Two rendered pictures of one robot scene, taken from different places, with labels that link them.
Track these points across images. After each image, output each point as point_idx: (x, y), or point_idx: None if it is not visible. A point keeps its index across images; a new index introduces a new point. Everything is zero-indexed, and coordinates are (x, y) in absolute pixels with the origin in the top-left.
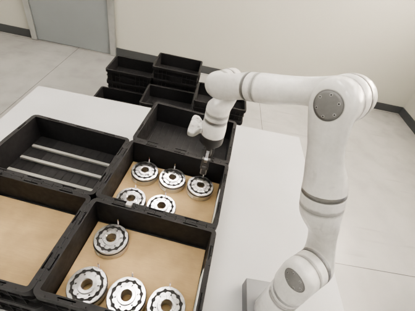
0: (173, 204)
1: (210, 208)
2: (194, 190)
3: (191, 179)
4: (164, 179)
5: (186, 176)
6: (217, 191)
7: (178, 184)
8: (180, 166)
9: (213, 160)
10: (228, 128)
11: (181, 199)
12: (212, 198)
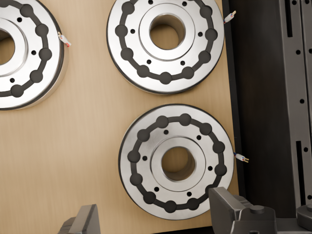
0: (28, 93)
1: (105, 227)
2: (139, 146)
3: (195, 115)
4: (142, 3)
5: (224, 81)
6: (198, 225)
7: (141, 70)
8: (246, 42)
9: (310, 202)
10: None
11: (99, 106)
12: (158, 219)
